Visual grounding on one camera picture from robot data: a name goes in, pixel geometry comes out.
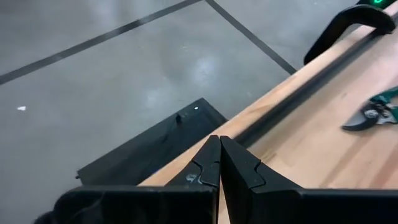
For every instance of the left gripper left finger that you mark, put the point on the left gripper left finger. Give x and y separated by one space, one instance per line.
155 205

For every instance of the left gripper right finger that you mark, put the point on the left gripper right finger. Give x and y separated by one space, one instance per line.
280 205

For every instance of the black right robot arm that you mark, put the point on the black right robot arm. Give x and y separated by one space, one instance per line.
379 2

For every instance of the dark green pruning shears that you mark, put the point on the dark green pruning shears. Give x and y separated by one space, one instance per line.
370 115

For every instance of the white paper scrap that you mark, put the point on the white paper scrap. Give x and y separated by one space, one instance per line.
21 108

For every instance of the black flat corner plate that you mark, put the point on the black flat corner plate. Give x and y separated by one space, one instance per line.
161 146

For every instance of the black aluminium table frame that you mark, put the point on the black aluminium table frame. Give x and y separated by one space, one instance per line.
311 85

